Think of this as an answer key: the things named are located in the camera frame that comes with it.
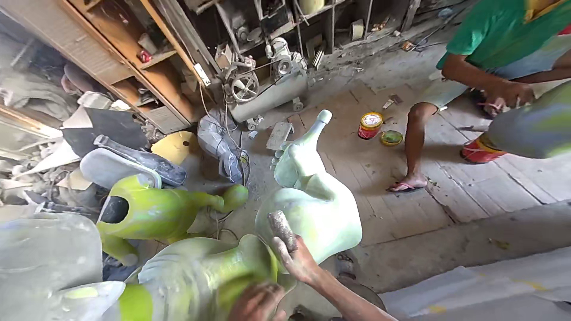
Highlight black flat sheet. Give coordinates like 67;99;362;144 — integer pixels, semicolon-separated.
61;107;150;158

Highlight cluttered storage shelf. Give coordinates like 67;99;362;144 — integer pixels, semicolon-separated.
172;0;422;70

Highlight white power strip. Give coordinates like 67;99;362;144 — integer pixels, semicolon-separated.
194;63;211;87

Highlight person's right hand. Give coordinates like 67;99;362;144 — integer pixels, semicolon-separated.
272;235;321;285

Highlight red and yellow can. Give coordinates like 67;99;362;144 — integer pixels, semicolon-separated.
358;112;384;140
460;135;508;165

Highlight air compressor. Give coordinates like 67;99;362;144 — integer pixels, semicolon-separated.
224;37;309;124

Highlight person's left hand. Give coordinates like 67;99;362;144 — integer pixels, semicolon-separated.
228;282;287;321

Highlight pile of debris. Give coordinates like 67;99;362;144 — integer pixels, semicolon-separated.
0;91;154;219

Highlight grey plastic-wrapped bundle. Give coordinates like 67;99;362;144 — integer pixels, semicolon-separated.
197;109;244;184

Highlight person's legs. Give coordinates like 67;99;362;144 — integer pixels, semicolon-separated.
335;251;387;312

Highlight grey-green rounded statue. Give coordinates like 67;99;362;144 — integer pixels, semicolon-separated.
484;79;571;160

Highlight tangled grey cable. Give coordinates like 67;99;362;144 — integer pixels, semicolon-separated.
198;82;252;240

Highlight large grey rounded statue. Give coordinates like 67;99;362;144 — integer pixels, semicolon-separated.
0;212;126;321

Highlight grey rectangular block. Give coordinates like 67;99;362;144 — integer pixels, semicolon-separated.
266;122;295;151

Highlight wooden cabinet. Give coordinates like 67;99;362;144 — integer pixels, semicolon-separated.
18;0;219;135

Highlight lime statue with round opening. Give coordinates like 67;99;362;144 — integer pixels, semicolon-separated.
97;174;249;267

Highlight yellow sheet with hole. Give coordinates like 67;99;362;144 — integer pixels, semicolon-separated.
151;130;200;165

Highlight grey rough sanding roll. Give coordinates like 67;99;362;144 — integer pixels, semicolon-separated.
267;210;298;254

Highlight pale mint green statue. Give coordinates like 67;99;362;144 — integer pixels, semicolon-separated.
255;110;363;274

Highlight grey oval molded piece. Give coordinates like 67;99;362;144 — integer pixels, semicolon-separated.
80;147;162;191

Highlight white plastic sheet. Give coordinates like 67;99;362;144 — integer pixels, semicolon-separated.
378;246;571;321

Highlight dark grey bottle-shaped piece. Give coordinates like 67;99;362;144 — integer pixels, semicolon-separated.
93;135;187;187

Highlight round lid with green paint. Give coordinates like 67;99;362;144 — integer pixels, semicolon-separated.
380;130;404;147

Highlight large yellow-green statue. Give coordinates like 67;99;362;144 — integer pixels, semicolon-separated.
117;234;297;321

